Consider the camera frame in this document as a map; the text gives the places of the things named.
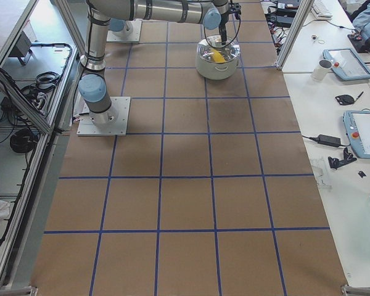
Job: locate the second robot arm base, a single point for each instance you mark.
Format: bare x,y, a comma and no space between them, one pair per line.
119,25

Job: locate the yellow corn cob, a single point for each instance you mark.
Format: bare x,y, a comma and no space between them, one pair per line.
217,57

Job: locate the white keyboard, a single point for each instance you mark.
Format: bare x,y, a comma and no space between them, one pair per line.
320,11

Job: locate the white rear mounting plate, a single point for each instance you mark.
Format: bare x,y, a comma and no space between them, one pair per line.
133,37

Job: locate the grey box device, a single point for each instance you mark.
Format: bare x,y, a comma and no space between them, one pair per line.
22,49

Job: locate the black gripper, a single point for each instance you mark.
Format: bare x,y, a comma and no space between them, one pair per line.
222,19

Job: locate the white cup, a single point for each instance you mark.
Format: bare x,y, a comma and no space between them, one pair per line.
321,70

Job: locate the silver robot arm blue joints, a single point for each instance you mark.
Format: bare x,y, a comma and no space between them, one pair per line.
117,17

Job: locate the teach pendant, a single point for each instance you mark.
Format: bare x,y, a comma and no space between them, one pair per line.
347,64
357,125

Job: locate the clear plastic piece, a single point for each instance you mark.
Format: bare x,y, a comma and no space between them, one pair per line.
321,173

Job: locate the light grey cooking pot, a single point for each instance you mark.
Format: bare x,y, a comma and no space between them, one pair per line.
214,71

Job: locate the aluminium frame post right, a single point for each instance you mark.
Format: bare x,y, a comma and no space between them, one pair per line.
300,17

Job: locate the black laptop charger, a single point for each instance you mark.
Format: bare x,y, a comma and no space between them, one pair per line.
282,21

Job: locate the small black clip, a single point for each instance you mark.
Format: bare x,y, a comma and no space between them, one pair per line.
361,174

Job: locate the upper teach pendant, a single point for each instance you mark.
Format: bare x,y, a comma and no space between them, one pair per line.
347,64

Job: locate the lower teach pendant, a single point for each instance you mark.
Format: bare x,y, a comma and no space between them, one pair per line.
357,125

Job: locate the black power adapter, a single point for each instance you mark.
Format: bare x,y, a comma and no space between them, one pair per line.
329,140

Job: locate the aluminium frame rail left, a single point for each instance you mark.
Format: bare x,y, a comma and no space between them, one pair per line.
31,99

